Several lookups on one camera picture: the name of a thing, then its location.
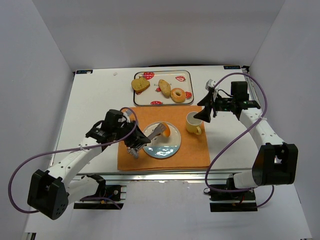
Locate long brown pastry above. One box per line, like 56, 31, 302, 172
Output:
158, 79, 171, 98

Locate orange woven placemat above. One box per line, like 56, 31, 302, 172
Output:
117, 105, 211, 171

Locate yellow mug white inside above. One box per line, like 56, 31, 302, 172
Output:
185, 111, 203, 135

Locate sesame bread roll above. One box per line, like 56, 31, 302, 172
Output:
161, 122, 171, 138

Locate strawberry print tray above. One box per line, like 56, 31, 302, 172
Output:
133, 70, 194, 106

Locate sugared bagel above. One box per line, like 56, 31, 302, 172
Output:
170, 88, 186, 103

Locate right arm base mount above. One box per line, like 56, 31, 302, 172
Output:
203, 187, 258, 213

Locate toast slice with herbs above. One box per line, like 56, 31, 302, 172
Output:
131, 76, 150, 94

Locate silver fork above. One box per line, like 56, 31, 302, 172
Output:
124, 110, 135, 120

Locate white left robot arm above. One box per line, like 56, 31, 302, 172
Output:
27, 108, 151, 220

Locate silver serving tongs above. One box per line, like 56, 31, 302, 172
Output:
128, 123, 165, 156

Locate cream and blue plate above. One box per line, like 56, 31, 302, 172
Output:
143, 122, 182, 159

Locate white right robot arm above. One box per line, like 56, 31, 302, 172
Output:
194, 79, 298, 192

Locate aluminium table frame rail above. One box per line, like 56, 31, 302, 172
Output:
72, 171, 232, 181

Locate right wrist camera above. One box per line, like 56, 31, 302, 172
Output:
205, 79, 219, 102

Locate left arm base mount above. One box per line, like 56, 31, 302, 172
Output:
73, 185, 127, 210

